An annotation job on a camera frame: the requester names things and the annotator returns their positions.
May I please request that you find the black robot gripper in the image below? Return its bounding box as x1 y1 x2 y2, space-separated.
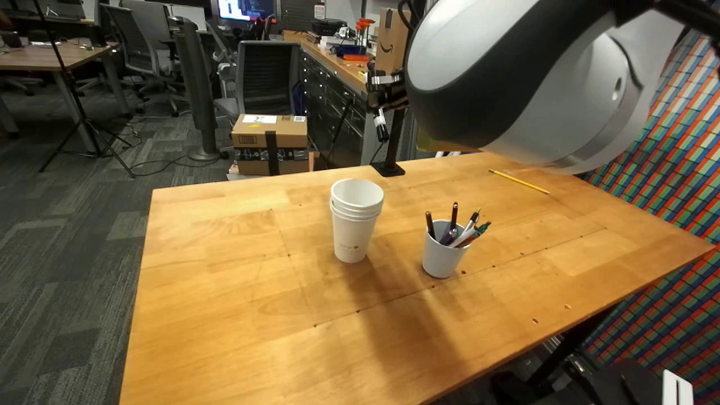
368 78 414 145

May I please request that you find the small white pen holder cup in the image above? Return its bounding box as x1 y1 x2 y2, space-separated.
420 218 471 281

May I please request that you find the large cardboard shipping box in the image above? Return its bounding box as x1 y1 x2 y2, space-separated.
371 6 414 77

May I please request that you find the black mesh office chair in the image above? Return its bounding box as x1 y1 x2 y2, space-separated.
236 39 301 118

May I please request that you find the grey white pen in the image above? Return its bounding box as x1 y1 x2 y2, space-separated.
452 209 481 245

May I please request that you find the yellow pencil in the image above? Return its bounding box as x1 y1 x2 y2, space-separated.
488 166 553 199

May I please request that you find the green tipped pen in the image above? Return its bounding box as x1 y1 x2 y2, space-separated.
459 218 493 247

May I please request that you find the lit computer monitor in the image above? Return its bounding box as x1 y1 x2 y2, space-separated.
215 0 279 22

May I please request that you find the grey floor column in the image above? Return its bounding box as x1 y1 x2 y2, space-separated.
176 18 220 162

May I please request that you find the grey office chair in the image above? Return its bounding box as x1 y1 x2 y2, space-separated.
104 2 182 114

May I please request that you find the black tripod stand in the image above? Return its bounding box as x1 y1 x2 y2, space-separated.
30 0 138 177

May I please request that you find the wooden office desk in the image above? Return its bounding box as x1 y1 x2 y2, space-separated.
0 41 122 138

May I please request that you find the black white device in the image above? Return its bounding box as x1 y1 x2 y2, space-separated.
491 335 696 405

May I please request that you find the black pole with base plate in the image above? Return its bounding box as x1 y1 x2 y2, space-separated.
368 0 430 181

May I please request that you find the colourful patterned wall panel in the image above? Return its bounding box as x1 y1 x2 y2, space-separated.
581 30 720 405

